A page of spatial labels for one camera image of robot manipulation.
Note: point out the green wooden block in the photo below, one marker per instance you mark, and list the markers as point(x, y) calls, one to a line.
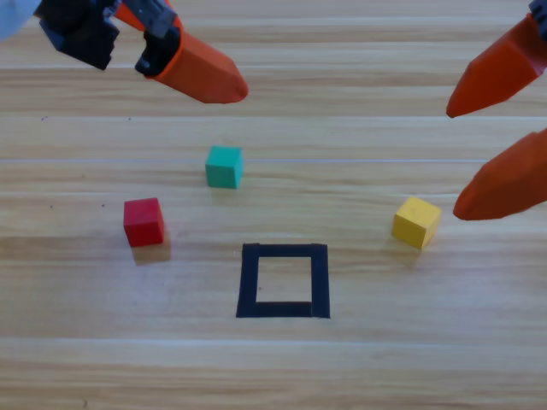
point(223, 168)

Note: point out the yellow wooden block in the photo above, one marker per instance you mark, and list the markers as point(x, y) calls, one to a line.
point(414, 222)

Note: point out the black tape square outline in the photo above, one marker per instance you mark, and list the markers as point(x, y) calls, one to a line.
point(249, 277)

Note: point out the red wooden block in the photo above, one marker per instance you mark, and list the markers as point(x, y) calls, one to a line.
point(143, 222)

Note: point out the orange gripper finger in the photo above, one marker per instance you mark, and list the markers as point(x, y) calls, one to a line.
point(500, 183)

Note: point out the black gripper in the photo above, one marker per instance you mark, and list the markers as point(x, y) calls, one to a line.
point(81, 32)
point(540, 6)

